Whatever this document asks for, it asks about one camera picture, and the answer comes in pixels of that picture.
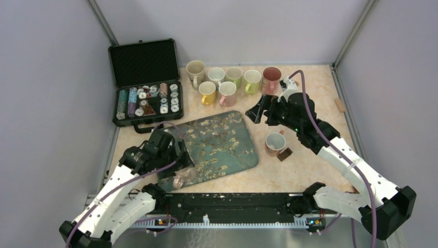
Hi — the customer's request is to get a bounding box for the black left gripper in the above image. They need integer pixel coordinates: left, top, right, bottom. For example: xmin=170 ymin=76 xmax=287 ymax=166
xmin=157 ymin=139 xmax=195 ymax=178

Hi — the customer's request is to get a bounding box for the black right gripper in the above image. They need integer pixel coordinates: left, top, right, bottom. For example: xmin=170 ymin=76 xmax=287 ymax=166
xmin=245 ymin=94 xmax=301 ymax=133

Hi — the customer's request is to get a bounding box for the light wooden block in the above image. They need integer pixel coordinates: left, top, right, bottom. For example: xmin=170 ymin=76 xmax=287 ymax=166
xmin=334 ymin=98 xmax=347 ymax=113

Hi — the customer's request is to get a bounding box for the lime green faceted mug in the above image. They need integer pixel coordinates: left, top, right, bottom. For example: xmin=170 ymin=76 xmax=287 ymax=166
xmin=244 ymin=70 xmax=262 ymax=95

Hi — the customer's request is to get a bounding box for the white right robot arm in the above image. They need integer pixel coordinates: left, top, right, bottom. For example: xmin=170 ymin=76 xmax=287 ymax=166
xmin=245 ymin=92 xmax=417 ymax=240

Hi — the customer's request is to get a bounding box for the cream patterned mug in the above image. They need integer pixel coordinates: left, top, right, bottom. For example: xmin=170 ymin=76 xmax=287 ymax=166
xmin=186 ymin=60 xmax=206 ymax=90

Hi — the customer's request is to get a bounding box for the light green mug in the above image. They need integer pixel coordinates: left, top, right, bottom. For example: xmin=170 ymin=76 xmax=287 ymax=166
xmin=225 ymin=67 xmax=243 ymax=89

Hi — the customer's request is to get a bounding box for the red-bottomed glass mug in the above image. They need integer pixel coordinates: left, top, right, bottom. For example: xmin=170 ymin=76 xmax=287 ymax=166
xmin=261 ymin=67 xmax=281 ymax=95

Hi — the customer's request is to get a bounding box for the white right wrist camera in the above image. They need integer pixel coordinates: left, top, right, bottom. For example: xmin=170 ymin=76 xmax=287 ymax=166
xmin=280 ymin=76 xmax=299 ymax=101

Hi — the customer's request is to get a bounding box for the light pink glass mug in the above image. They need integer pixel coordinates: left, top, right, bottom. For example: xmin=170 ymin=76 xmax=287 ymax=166
xmin=173 ymin=167 xmax=197 ymax=190

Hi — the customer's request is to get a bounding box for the pink upside-down mug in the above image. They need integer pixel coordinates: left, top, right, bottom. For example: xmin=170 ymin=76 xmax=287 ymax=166
xmin=218 ymin=82 xmax=237 ymax=107

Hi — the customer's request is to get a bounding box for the terracotta upside-down mug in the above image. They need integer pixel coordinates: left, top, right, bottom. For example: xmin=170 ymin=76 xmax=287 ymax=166
xmin=265 ymin=130 xmax=286 ymax=157

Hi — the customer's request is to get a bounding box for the yellow upside-down mug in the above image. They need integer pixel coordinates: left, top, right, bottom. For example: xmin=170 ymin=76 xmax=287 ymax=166
xmin=198 ymin=81 xmax=217 ymax=105

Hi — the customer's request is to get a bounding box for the dark brown wooden block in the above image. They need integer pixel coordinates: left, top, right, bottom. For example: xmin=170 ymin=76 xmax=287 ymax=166
xmin=277 ymin=147 xmax=293 ymax=162

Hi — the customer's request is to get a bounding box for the white and blue mug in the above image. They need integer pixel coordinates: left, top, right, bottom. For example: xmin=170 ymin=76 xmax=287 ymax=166
xmin=207 ymin=67 xmax=226 ymax=87

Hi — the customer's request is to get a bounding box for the black poker chip case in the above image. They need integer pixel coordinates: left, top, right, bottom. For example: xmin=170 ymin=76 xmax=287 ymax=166
xmin=108 ymin=38 xmax=184 ymax=134

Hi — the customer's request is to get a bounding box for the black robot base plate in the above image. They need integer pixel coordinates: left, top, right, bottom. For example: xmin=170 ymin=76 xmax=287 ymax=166
xmin=146 ymin=193 xmax=324 ymax=224

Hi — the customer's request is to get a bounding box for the teal floral serving tray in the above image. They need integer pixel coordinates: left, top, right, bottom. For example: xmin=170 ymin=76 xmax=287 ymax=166
xmin=158 ymin=110 xmax=259 ymax=192

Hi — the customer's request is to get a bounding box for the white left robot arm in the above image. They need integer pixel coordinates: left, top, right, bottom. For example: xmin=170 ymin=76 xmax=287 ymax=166
xmin=59 ymin=129 xmax=193 ymax=247

